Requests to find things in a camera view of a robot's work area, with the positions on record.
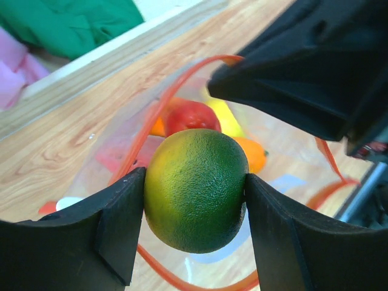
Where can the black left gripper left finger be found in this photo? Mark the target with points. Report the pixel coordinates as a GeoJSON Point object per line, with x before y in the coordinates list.
{"type": "Point", "coordinates": [90, 245]}

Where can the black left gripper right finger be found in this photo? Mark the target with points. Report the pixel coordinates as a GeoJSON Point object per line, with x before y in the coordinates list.
{"type": "Point", "coordinates": [297, 248]}

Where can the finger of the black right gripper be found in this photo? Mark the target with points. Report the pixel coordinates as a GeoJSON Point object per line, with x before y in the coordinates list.
{"type": "Point", "coordinates": [321, 67]}

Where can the clear zip top bag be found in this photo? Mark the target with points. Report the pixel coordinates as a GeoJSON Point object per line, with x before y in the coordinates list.
{"type": "Point", "coordinates": [135, 125]}

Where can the orange fruit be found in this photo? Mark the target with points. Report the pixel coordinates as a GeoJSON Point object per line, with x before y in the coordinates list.
{"type": "Point", "coordinates": [158, 128]}

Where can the wooden clothes rack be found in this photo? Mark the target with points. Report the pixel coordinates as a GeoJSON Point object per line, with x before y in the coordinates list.
{"type": "Point", "coordinates": [164, 21]}

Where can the pink shirt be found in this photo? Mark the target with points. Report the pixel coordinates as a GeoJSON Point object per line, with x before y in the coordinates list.
{"type": "Point", "coordinates": [19, 69]}

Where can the green cloth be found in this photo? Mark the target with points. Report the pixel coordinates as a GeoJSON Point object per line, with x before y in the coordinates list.
{"type": "Point", "coordinates": [68, 29]}

